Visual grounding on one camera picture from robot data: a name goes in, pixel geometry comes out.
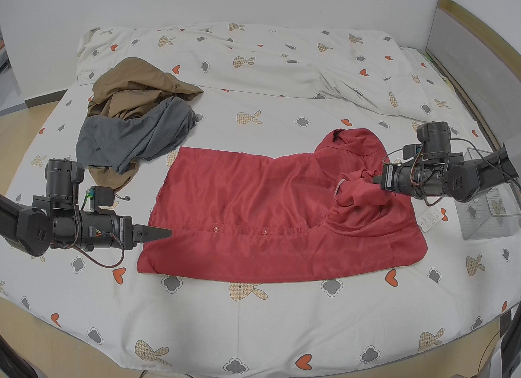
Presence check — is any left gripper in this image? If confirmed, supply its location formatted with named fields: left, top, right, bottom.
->
left=78, top=210, right=173, bottom=252

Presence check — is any white printed quilt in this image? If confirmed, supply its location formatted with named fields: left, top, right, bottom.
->
left=76, top=22, right=438, bottom=121

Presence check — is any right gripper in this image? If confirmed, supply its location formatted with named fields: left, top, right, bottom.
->
left=380, top=162, right=447, bottom=199

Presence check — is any clear plastic box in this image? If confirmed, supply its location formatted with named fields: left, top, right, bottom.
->
left=455, top=147, right=521, bottom=240

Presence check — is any grey garment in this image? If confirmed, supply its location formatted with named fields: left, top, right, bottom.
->
left=75, top=97, right=198, bottom=174

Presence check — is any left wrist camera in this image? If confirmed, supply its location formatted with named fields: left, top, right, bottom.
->
left=90, top=185, right=116, bottom=211

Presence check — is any red shirt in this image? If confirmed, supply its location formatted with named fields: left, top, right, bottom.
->
left=136, top=128, right=447, bottom=284

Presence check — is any brown garment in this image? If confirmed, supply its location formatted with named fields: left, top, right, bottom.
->
left=87, top=57, right=204, bottom=201

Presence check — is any bed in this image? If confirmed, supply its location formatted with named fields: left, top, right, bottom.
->
left=0, top=0, right=521, bottom=378

